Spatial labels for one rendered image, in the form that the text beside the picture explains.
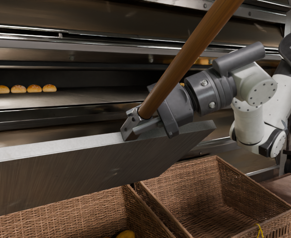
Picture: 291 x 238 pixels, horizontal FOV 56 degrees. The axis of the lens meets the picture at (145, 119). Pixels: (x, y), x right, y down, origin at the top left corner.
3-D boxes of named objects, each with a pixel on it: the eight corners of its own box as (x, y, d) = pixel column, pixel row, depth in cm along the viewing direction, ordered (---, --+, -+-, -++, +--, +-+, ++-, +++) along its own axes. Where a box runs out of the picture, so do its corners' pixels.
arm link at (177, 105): (170, 145, 59) (222, 123, 59) (167, 129, 50) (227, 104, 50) (149, 97, 64) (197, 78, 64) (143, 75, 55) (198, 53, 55)
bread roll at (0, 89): (-6, 93, 180) (-7, 85, 179) (-8, 93, 185) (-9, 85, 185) (10, 93, 186) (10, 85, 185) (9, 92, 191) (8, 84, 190)
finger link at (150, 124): (131, 127, 55) (160, 115, 55) (134, 132, 58) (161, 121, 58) (134, 134, 55) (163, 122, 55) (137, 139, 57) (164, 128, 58)
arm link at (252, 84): (202, 92, 64) (247, 74, 64) (225, 123, 56) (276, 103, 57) (197, 52, 56) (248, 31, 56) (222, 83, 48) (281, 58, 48)
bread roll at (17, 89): (11, 93, 186) (11, 85, 185) (10, 92, 191) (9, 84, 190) (27, 92, 191) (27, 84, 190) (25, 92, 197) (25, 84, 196)
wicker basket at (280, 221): (130, 227, 132) (130, 172, 128) (214, 199, 162) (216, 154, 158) (202, 295, 92) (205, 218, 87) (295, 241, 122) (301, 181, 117)
